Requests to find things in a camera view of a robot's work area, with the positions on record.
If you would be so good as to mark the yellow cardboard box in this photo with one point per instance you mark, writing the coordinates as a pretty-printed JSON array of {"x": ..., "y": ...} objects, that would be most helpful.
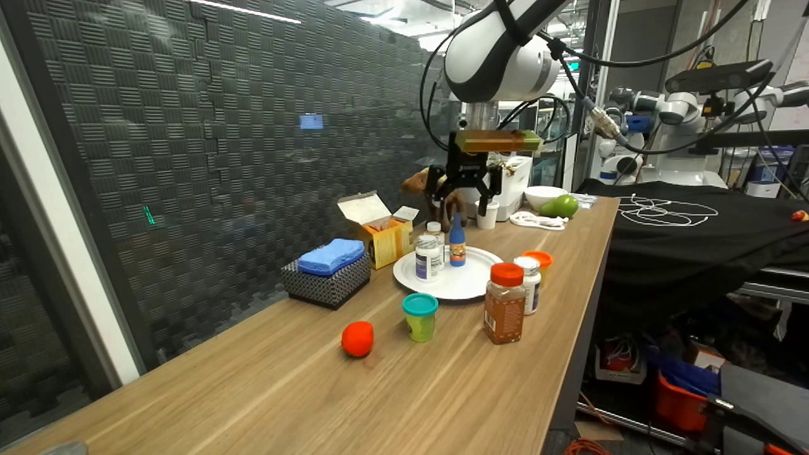
[{"x": 388, "y": 233}]

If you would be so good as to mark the black cloth covered table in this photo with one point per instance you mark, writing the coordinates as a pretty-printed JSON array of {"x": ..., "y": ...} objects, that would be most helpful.
[{"x": 684, "y": 247}]

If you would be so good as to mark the small white pill bottle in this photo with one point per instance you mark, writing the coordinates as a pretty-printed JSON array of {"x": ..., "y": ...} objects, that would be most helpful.
[{"x": 437, "y": 235}]

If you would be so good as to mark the wrist camera wooden mount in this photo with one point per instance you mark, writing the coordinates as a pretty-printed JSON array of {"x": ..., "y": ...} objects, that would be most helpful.
[{"x": 482, "y": 141}]

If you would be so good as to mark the teal lid green cup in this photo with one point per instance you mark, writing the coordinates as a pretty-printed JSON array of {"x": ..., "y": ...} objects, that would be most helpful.
[{"x": 420, "y": 314}]

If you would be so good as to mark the white paper cup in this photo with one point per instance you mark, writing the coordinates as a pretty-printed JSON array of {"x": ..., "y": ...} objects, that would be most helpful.
[{"x": 488, "y": 218}]

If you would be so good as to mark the red ball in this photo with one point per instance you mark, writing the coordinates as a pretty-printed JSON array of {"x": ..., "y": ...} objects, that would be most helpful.
[{"x": 358, "y": 340}]

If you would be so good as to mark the white lid supplement bottle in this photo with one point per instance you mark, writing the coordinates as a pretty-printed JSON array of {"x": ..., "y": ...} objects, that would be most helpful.
[{"x": 531, "y": 280}]

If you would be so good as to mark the white round plate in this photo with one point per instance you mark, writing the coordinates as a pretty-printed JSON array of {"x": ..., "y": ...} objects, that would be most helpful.
[{"x": 447, "y": 283}]

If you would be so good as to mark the green bowl item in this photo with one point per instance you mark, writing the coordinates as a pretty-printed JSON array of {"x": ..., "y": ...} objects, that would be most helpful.
[{"x": 560, "y": 206}]

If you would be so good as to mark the blue top squeeze bottle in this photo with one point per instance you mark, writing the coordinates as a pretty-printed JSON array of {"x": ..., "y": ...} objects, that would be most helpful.
[{"x": 456, "y": 244}]

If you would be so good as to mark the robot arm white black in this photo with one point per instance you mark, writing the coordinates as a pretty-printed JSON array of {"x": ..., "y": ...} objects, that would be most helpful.
[{"x": 497, "y": 54}]

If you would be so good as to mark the dark label white bottle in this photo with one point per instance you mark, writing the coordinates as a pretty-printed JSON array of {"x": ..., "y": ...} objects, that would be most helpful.
[{"x": 427, "y": 256}]

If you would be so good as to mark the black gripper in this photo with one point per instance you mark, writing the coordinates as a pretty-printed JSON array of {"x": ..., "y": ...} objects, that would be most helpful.
[{"x": 465, "y": 169}]

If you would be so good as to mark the red bin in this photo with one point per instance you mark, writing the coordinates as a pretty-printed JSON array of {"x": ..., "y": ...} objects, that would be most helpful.
[{"x": 679, "y": 407}]

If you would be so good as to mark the grey basket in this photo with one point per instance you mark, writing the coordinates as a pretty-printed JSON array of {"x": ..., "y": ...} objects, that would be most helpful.
[{"x": 329, "y": 290}]

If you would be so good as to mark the blue sponge cloth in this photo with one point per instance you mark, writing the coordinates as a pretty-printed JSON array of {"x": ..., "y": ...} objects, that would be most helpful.
[{"x": 331, "y": 256}]

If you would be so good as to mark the white cloth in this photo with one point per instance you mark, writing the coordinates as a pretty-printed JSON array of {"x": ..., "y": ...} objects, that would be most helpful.
[{"x": 536, "y": 221}]

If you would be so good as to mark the white appliance box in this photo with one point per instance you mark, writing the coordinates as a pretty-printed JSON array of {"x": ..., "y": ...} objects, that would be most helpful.
[{"x": 517, "y": 174}]

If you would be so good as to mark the orange lid spice jar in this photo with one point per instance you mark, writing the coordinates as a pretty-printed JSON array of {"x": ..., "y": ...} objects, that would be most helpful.
[{"x": 504, "y": 304}]

